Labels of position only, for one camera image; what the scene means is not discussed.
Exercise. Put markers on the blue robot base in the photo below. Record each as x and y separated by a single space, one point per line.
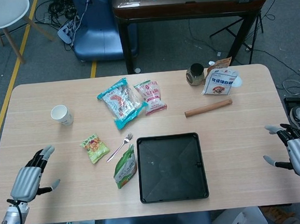
99 30

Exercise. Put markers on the white sugar bag blue text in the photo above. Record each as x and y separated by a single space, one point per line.
219 83

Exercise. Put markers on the black tripod stand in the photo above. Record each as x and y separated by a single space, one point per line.
239 29

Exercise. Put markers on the white paper cup stack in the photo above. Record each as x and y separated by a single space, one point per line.
62 116

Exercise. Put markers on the corn starch bag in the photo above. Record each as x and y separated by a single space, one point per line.
126 168

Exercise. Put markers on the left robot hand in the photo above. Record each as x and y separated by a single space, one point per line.
25 181

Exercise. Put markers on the clear teal-edged food packet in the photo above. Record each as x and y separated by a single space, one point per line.
122 102

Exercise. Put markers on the small green snack packet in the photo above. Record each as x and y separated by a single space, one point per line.
94 147

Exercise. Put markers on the glass jar black lid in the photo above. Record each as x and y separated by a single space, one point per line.
195 74

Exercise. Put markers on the black baking tray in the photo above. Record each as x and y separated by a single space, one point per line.
171 167

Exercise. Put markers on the white round disc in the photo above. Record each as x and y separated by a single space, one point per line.
238 81

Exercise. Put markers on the white cardboard box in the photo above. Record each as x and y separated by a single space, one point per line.
239 220

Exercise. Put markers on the brown mahjong table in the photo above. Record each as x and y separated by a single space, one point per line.
188 4

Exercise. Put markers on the pink white salt bag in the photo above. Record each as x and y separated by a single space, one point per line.
151 97

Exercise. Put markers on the white power strip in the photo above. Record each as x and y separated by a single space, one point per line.
68 31

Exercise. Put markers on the metal fork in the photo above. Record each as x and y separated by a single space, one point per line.
119 149

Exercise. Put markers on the wooden rolling pin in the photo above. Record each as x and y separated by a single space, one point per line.
208 108

